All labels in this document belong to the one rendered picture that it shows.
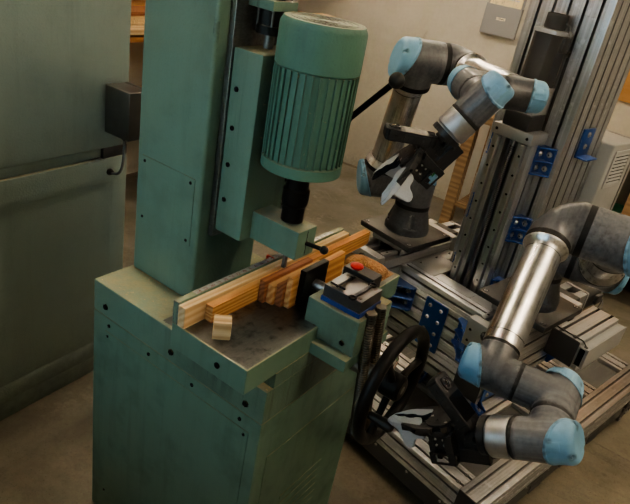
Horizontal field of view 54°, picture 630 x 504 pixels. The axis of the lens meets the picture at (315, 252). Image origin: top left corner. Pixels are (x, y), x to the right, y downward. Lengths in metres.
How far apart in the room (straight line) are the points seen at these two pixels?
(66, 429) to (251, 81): 1.49
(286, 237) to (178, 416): 0.52
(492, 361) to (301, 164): 0.53
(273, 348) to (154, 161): 0.54
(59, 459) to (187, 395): 0.86
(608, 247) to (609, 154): 0.81
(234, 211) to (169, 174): 0.18
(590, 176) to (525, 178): 0.30
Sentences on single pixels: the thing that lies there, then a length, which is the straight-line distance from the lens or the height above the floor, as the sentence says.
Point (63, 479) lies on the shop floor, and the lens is 2.24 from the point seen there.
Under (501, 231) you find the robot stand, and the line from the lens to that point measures 2.00.
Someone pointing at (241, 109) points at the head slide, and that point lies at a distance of 1.35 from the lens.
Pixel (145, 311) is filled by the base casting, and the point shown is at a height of 0.80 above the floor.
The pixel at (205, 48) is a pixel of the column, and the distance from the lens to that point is 1.35.
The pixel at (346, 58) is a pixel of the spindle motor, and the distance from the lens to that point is 1.23.
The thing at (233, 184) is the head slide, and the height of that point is 1.13.
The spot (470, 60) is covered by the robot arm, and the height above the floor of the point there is 1.42.
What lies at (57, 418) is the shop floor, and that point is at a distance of 2.43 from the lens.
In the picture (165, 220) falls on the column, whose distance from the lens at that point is 1.54.
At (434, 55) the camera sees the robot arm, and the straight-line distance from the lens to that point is 1.80.
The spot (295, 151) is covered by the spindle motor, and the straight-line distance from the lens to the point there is 1.26.
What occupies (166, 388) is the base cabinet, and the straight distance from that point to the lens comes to 1.57.
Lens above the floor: 1.65
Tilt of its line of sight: 27 degrees down
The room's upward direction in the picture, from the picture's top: 11 degrees clockwise
